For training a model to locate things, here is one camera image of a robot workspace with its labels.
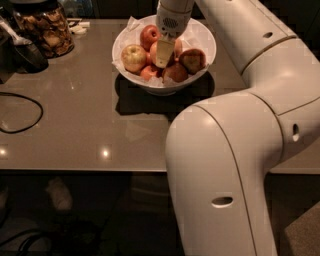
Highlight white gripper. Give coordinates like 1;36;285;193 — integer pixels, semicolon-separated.
156;0;194;68

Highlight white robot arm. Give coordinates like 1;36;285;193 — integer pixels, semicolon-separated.
156;0;320;256

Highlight red apple top back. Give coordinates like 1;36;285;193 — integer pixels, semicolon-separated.
140;24;161;51

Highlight white ceramic bowl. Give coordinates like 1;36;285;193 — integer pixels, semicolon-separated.
111;13;217;97

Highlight yellow green apple left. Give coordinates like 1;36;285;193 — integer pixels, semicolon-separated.
121;44;147;73

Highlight red yellow apple right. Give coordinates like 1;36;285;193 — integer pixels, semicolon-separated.
179;48;206;75

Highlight white objects on table rear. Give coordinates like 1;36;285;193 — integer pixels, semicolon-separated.
68;20;90;35

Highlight glass jar of dried chips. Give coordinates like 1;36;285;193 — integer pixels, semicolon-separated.
10;0;74;58

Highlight black round appliance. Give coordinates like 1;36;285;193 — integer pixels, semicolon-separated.
0;6;49;74

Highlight white shoe under table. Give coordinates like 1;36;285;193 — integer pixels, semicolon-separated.
45;177;73;211

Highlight black cable on table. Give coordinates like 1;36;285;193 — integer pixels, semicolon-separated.
0;91;45;135

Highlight black cables on floor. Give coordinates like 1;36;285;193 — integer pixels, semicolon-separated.
0;228;56;256

